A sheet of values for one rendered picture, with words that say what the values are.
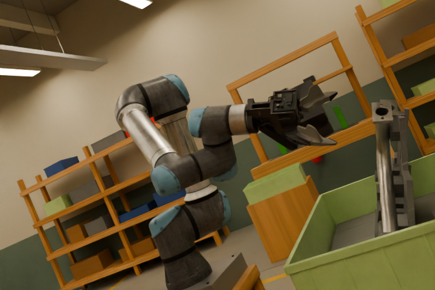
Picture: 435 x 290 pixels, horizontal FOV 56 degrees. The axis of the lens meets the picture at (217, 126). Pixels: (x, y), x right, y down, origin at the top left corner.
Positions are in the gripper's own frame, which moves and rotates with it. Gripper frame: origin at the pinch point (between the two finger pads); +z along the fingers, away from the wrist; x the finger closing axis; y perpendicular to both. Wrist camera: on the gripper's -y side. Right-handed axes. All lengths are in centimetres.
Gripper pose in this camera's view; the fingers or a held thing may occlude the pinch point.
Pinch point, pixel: (338, 118)
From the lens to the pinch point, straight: 97.1
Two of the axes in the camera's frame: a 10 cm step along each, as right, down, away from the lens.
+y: -3.1, -6.3, -7.1
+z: 9.3, -0.6, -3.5
